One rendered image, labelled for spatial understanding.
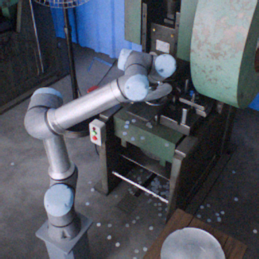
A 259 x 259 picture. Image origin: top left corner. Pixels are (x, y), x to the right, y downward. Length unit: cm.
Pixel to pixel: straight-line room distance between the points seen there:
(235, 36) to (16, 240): 170
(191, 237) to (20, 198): 117
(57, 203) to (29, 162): 116
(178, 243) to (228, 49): 98
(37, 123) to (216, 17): 68
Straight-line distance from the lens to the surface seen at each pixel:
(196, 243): 173
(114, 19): 344
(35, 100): 129
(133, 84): 102
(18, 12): 298
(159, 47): 166
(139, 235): 214
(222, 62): 114
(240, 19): 108
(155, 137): 177
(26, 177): 251
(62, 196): 148
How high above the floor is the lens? 184
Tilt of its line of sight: 37 degrees down
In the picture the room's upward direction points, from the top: 2 degrees clockwise
